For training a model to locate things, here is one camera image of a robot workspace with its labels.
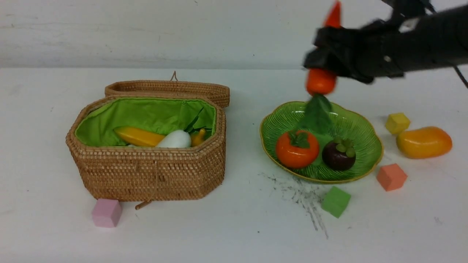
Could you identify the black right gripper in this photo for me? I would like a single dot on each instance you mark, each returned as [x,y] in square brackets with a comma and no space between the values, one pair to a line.
[337,49]

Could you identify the orange carrot with leaves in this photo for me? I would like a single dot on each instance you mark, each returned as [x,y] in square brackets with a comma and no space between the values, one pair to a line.
[319,83]

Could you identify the dark purple mangosteen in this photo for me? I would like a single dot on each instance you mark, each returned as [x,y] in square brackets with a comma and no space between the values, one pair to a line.
[339,154]

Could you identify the yellow orange mango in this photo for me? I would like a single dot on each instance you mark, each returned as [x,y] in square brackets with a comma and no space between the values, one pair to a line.
[423,143]

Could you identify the orange persimmon green calyx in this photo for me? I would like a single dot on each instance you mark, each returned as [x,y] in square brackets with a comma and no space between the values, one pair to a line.
[297,149]

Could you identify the white radish with leaves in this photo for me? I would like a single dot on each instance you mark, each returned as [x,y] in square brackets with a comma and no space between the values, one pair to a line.
[189,137]

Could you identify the yellow banana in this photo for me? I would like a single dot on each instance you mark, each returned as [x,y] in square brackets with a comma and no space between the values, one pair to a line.
[138,137]

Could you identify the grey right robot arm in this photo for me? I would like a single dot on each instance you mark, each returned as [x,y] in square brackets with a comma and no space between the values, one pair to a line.
[415,37]

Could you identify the green ribbed glass plate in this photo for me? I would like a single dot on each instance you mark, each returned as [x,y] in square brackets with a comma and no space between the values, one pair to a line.
[345,124]

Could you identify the yellow foam cube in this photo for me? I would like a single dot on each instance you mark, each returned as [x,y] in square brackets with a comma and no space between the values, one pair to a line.
[397,122]

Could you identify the orange foam cube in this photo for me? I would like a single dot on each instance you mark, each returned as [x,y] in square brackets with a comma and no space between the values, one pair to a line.
[391,177]

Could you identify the green foam cube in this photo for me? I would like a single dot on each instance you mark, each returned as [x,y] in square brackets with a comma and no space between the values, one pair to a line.
[335,201]

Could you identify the pink foam cube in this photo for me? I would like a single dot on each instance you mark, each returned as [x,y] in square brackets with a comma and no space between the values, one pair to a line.
[106,213]

